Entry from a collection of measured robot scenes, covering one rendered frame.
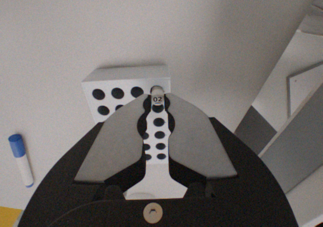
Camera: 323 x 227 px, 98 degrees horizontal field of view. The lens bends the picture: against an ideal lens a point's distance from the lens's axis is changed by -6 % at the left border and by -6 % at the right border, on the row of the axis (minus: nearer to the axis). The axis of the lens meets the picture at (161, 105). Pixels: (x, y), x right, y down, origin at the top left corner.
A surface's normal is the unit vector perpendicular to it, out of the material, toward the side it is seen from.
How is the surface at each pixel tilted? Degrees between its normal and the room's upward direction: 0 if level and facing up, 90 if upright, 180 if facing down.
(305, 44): 0
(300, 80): 3
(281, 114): 0
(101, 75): 90
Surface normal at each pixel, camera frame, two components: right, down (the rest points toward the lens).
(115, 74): -0.05, -0.84
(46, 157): 0.02, 0.54
